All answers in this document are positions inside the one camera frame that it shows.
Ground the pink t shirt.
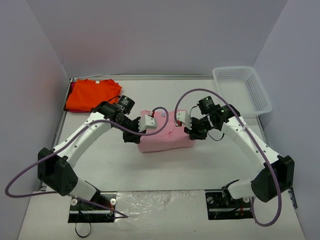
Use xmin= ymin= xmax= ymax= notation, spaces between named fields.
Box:
xmin=137 ymin=111 xmax=196 ymax=153

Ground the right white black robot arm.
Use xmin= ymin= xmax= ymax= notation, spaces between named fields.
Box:
xmin=176 ymin=96 xmax=295 ymax=207

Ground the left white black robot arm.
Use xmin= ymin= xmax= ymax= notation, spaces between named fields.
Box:
xmin=37 ymin=95 xmax=140 ymax=209

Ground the folded orange t shirt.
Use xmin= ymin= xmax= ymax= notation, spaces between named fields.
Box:
xmin=66 ymin=79 xmax=122 ymax=113

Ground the white plastic basket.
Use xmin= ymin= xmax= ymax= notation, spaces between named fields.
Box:
xmin=212 ymin=66 xmax=272 ymax=118

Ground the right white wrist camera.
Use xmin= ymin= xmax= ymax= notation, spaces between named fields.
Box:
xmin=176 ymin=110 xmax=192 ymax=130

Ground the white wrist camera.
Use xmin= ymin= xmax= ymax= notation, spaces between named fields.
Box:
xmin=138 ymin=114 xmax=158 ymax=133
xmin=176 ymin=110 xmax=192 ymax=130

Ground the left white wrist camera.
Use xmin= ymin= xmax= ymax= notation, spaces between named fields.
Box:
xmin=138 ymin=114 xmax=158 ymax=133

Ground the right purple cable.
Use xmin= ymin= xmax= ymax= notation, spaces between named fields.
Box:
xmin=173 ymin=88 xmax=282 ymax=227

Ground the purple cable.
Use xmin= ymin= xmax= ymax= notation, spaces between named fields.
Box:
xmin=173 ymin=88 xmax=282 ymax=227
xmin=4 ymin=106 xmax=169 ymax=220

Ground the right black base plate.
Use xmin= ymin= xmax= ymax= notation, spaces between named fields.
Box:
xmin=205 ymin=190 xmax=253 ymax=221

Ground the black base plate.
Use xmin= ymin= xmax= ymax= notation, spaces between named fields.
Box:
xmin=67 ymin=197 xmax=115 ymax=224
xmin=205 ymin=190 xmax=253 ymax=221

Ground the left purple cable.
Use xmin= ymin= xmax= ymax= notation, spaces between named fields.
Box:
xmin=4 ymin=106 xmax=169 ymax=220

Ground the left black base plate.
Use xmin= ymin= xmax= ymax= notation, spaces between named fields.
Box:
xmin=67 ymin=197 xmax=115 ymax=224

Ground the thin black cable loop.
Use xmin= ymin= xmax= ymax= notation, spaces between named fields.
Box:
xmin=74 ymin=212 xmax=93 ymax=238

